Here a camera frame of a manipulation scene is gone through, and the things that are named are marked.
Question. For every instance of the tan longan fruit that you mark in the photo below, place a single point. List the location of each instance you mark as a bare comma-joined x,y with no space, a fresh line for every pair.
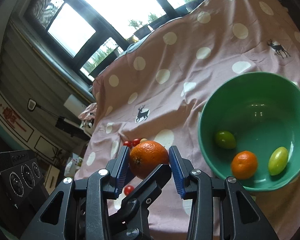
143,140

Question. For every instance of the pink polka dot cloth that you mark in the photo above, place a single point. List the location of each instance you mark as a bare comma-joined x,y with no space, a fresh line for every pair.
158,89

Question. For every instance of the pink clothes pile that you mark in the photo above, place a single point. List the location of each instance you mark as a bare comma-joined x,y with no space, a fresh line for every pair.
87,117

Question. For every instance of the green plastic bowl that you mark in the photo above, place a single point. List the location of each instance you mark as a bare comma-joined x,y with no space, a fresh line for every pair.
262,111

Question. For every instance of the white printed shopping bag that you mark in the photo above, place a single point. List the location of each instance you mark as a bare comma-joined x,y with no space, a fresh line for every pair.
73,164

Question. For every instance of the orange tangerine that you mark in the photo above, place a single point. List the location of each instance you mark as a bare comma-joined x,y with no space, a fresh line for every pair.
145,157
244,165

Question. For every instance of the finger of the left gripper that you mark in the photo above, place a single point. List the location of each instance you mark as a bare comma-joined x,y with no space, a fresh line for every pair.
131,220

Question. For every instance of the red cherry tomato middle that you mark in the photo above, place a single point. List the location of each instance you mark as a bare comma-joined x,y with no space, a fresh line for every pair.
135,142

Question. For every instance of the red cherry tomato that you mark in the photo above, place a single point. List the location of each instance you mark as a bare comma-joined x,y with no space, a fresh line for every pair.
135,142
128,144

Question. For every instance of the black upright vacuum cleaner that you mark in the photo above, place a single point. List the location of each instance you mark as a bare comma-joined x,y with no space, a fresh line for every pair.
62,123

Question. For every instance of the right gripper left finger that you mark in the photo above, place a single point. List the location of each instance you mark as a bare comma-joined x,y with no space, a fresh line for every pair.
78,208

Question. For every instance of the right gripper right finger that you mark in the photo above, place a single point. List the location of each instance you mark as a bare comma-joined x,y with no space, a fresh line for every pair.
239,215

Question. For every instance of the red cherry tomato lone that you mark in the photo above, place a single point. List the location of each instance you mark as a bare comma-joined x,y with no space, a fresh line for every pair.
128,189

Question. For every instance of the dark green jujube fruit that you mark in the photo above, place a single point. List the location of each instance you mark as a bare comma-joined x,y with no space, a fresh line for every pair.
225,140

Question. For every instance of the light green jujube fruit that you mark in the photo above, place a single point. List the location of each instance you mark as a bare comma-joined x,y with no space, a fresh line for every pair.
278,161

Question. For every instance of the orange tangerine in bowl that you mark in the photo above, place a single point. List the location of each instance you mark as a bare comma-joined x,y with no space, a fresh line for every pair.
244,165

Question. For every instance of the red cherry tomato far left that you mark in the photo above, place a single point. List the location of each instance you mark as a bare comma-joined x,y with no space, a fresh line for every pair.
128,144

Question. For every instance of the window frame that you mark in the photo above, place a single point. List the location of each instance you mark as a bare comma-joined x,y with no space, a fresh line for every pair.
85,36

